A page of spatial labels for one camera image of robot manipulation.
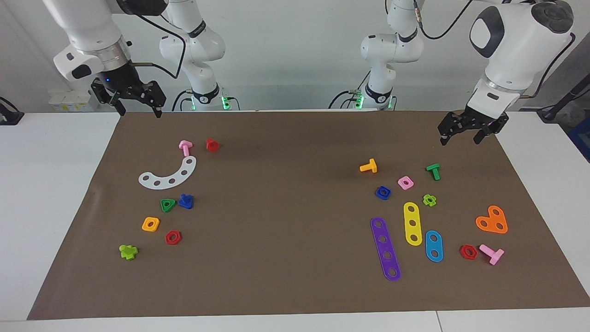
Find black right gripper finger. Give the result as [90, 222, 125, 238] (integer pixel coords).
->
[91, 78, 126, 117]
[144, 81, 166, 119]

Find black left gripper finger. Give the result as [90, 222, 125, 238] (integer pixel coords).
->
[438, 112, 466, 146]
[475, 115, 509, 144]

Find white box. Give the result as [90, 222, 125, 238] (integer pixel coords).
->
[48, 89, 99, 112]

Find black stand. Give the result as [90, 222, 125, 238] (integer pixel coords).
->
[537, 74, 590, 123]

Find white curved perforated strip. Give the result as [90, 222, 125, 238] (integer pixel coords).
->
[138, 156, 197, 190]

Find orange heart-shaped plate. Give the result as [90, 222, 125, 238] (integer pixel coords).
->
[475, 205, 508, 234]

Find blue crate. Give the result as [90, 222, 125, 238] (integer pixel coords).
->
[567, 115, 590, 162]

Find black clamp device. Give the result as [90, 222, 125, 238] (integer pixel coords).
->
[0, 97, 24, 126]

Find yellow three-hole strip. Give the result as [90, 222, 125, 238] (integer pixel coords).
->
[403, 202, 423, 246]

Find blue two-hole strip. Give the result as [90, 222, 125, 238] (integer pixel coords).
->
[425, 230, 444, 263]

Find purple four-hole strip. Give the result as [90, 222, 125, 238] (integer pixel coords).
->
[370, 217, 401, 281]

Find brown table mat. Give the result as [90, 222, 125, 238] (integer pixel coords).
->
[27, 111, 590, 320]

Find black base cables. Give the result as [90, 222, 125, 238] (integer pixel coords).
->
[328, 89, 365, 110]
[172, 89, 240, 112]

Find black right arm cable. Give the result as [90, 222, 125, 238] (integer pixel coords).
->
[118, 5, 187, 80]

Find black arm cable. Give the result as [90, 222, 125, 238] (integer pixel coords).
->
[413, 0, 577, 100]
[118, 5, 187, 80]

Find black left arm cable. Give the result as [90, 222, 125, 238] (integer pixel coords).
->
[413, 0, 577, 100]

